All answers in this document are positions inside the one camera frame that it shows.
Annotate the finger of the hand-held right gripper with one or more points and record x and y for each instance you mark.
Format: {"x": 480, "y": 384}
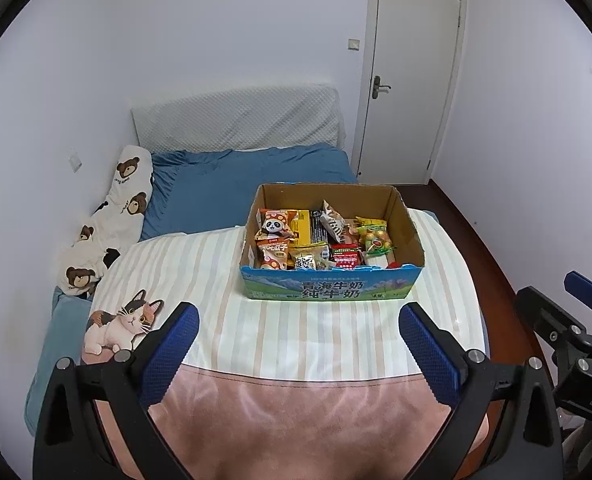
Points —
{"x": 545, "y": 312}
{"x": 590, "y": 290}

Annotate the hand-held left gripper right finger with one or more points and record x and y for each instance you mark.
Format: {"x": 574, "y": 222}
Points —
{"x": 428, "y": 350}

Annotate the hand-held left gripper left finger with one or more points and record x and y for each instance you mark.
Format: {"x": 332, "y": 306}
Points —
{"x": 176, "y": 345}

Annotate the blue printed cardboard box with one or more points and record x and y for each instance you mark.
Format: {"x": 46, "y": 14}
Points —
{"x": 326, "y": 287}

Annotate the green yellow snack packet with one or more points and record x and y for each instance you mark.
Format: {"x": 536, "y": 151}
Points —
{"x": 375, "y": 237}

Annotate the red snack packet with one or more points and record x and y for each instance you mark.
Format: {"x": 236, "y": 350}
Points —
{"x": 347, "y": 255}

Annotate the orange mushroom print snack packet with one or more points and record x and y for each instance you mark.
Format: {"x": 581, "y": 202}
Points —
{"x": 272, "y": 255}

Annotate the orange panda print snack packet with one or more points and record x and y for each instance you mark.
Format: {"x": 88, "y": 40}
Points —
{"x": 275, "y": 225}

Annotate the brown white snack packet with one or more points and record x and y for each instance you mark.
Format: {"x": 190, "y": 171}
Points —
{"x": 335, "y": 220}

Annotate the black snack bar packet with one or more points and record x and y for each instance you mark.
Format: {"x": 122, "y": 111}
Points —
{"x": 318, "y": 227}

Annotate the striped cat print blanket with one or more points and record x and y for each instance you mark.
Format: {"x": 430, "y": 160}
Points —
{"x": 216, "y": 285}

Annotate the light blue cloth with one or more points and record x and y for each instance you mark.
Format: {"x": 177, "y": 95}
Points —
{"x": 58, "y": 350}

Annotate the bear print pillow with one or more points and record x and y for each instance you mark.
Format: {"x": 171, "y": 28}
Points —
{"x": 121, "y": 205}

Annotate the blue bedsheet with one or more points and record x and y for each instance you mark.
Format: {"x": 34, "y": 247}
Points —
{"x": 216, "y": 185}

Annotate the grey padded headboard cushion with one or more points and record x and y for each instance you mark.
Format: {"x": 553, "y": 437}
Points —
{"x": 236, "y": 117}

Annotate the white door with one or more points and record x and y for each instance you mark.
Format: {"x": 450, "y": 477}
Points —
{"x": 410, "y": 70}

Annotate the white wall socket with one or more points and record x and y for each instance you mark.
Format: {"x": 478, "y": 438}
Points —
{"x": 75, "y": 163}

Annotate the wall light switch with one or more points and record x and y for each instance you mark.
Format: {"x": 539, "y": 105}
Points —
{"x": 353, "y": 44}

